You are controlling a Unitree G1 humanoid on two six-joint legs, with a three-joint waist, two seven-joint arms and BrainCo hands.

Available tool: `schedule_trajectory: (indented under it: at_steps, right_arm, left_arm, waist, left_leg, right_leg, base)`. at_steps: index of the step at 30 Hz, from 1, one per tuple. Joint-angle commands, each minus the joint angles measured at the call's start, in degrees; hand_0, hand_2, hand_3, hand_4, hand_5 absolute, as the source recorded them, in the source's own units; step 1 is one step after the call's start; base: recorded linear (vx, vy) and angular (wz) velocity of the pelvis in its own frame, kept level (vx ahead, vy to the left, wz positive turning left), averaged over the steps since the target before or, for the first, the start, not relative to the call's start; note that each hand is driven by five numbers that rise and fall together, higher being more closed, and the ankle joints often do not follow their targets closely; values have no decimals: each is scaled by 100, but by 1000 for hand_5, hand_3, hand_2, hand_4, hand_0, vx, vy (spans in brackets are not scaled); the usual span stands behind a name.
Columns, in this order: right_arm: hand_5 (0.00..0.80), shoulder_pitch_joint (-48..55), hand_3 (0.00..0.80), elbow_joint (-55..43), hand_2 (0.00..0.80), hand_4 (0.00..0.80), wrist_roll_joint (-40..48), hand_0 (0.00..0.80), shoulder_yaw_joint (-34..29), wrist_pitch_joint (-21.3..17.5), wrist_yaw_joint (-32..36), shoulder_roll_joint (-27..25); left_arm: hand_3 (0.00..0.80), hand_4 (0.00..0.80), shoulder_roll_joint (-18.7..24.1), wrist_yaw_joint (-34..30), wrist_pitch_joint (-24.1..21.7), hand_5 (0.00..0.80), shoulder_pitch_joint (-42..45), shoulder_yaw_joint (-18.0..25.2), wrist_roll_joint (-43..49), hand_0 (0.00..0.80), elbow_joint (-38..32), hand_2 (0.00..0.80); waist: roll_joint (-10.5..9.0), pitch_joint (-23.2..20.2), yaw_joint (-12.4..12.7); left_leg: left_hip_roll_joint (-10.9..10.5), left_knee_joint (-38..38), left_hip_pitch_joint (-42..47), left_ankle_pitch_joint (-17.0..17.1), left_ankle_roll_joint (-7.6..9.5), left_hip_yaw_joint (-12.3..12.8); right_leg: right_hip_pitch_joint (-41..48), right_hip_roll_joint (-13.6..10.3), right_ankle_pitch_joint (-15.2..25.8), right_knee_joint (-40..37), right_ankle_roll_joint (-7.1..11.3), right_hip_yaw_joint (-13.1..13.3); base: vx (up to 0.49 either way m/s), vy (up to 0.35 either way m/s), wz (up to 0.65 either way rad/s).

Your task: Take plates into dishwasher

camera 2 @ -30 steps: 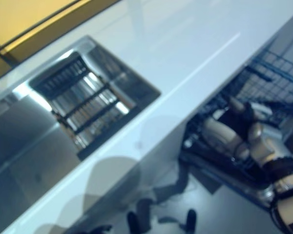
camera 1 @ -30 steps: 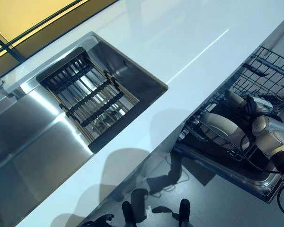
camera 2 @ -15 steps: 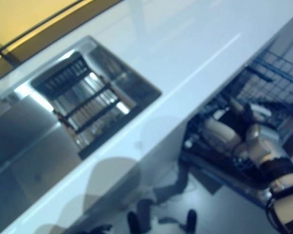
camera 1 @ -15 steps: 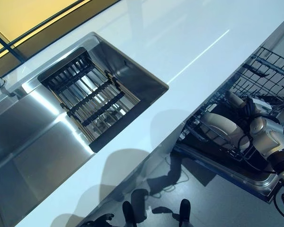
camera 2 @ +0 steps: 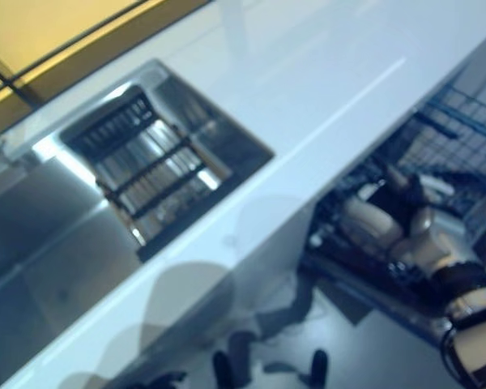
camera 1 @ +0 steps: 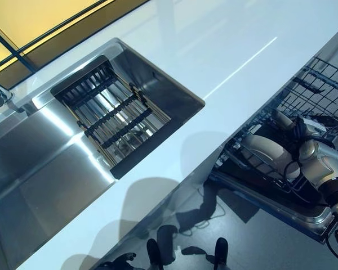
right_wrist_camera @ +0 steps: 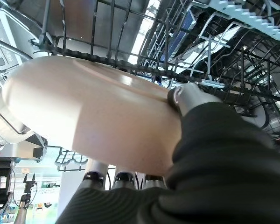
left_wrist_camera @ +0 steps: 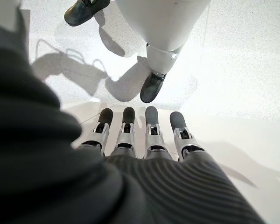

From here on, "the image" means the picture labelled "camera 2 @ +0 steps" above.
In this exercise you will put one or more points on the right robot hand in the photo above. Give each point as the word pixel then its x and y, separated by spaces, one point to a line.
pixel 401 196

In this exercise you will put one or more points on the cream round plate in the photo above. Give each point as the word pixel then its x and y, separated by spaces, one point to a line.
pixel 372 223

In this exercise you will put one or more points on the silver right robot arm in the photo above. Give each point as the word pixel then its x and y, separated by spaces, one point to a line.
pixel 425 251

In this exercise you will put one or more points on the white cabinet door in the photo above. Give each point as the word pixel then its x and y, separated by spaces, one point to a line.
pixel 243 283

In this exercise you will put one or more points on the dark robot foot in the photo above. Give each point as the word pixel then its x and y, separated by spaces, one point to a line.
pixel 319 364
pixel 222 368

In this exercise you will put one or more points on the black roll-up drying rack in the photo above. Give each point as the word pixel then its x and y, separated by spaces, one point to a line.
pixel 150 170

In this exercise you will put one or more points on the stainless steel sink basin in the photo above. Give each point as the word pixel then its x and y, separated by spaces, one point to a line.
pixel 44 251

